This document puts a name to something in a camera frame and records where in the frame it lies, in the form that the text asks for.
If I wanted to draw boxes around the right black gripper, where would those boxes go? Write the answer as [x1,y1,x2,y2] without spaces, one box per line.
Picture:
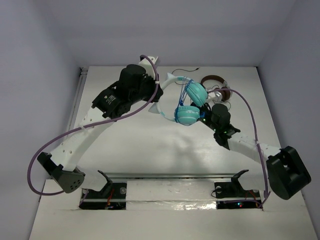
[177,99,219,133]

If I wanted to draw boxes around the teal cat-ear headphones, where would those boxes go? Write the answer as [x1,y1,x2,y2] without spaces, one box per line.
[148,72,208,126]

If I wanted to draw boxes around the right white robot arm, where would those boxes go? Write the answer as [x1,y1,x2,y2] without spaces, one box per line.
[196,103,312,200]

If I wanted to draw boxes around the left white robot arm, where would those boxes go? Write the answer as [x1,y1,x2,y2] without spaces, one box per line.
[32,59,163,197]

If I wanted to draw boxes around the brown silver headphones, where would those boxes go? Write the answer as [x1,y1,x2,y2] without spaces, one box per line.
[200,75,232,102]

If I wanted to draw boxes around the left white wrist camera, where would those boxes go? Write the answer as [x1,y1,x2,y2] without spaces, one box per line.
[138,55,160,78]

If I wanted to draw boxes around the thin black headphone cable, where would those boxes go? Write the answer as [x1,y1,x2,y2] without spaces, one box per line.
[171,67,232,111]

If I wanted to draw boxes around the aluminium rail frame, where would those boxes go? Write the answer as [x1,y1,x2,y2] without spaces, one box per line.
[51,66,273,180]

